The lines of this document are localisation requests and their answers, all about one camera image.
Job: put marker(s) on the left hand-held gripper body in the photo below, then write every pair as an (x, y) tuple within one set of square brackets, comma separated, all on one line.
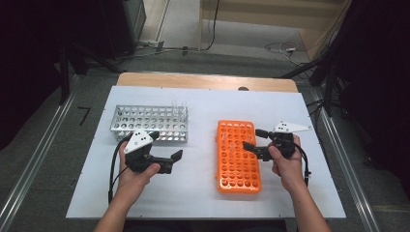
[(138, 141)]

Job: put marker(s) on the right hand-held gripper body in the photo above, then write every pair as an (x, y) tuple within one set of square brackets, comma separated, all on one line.
[(283, 141)]

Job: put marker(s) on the silver metal test tube rack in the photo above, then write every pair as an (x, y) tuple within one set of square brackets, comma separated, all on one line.
[(148, 124)]

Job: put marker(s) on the clear glass test tube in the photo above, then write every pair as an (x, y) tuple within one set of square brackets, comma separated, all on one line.
[(232, 148), (224, 137), (184, 105), (175, 105)]

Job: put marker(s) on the orange plastic test tube rack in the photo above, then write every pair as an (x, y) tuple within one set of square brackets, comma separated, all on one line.
[(237, 174)]

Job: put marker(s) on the person's right hand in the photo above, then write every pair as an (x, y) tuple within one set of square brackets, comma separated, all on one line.
[(288, 172)]

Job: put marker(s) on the person's left hand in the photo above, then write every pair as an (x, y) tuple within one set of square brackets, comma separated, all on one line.
[(135, 182)]

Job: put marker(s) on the white board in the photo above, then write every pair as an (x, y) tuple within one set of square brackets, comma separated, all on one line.
[(193, 180)]

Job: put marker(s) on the dark round table grommet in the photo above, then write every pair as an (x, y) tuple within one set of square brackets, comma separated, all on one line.
[(243, 88)]

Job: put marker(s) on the wooden table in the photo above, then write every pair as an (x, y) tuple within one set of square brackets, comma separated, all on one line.
[(193, 80)]

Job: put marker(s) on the black metal stand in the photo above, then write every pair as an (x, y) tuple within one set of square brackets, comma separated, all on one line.
[(328, 90), (64, 80)]

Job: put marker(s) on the dark cabinet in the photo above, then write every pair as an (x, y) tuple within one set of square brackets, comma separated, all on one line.
[(122, 29)]

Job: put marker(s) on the dark curtain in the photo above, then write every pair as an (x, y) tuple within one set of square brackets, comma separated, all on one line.
[(380, 80), (29, 64)]

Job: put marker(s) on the light wooden partition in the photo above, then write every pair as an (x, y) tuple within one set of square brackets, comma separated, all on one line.
[(257, 14)]

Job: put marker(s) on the metal floor rail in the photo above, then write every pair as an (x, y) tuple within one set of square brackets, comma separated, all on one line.
[(357, 193), (35, 161)]

